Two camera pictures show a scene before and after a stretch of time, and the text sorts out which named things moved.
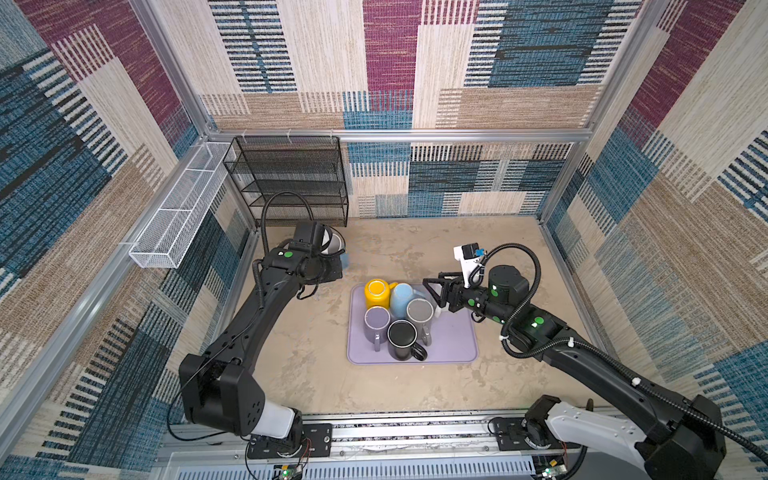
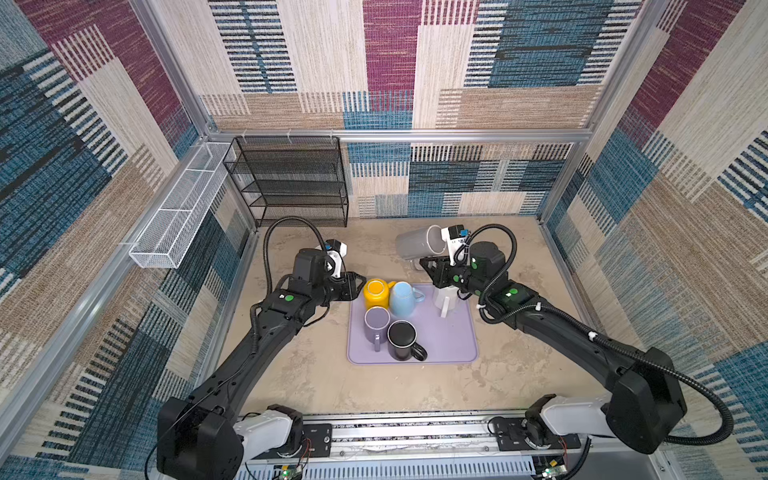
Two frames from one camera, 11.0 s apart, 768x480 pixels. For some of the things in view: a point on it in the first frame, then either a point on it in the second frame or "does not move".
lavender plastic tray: x=454 y=337 does not move
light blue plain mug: x=400 y=295 does not move
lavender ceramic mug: x=376 y=322 does not move
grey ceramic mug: x=420 y=312 -> x=416 y=244
